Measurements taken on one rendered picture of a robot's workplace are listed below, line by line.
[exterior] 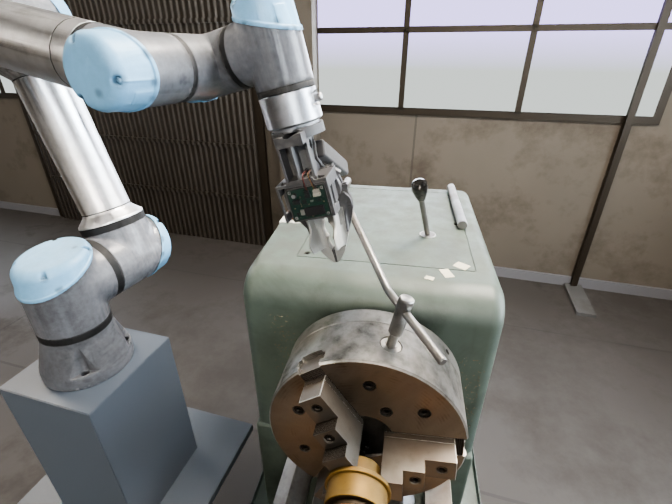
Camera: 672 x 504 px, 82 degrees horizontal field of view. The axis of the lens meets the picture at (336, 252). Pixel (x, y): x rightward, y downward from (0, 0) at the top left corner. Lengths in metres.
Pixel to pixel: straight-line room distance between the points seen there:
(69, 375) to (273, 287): 0.37
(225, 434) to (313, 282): 0.55
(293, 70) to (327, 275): 0.37
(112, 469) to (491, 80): 2.76
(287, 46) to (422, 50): 2.46
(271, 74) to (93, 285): 0.47
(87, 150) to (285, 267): 0.40
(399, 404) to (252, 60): 0.50
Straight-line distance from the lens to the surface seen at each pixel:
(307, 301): 0.71
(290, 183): 0.50
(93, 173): 0.81
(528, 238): 3.27
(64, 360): 0.81
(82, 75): 0.47
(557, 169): 3.12
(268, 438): 1.01
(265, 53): 0.50
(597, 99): 3.05
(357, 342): 0.59
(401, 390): 0.59
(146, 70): 0.46
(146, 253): 0.82
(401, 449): 0.64
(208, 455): 1.10
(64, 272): 0.73
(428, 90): 2.94
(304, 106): 0.50
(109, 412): 0.82
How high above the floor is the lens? 1.62
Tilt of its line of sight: 28 degrees down
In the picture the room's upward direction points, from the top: straight up
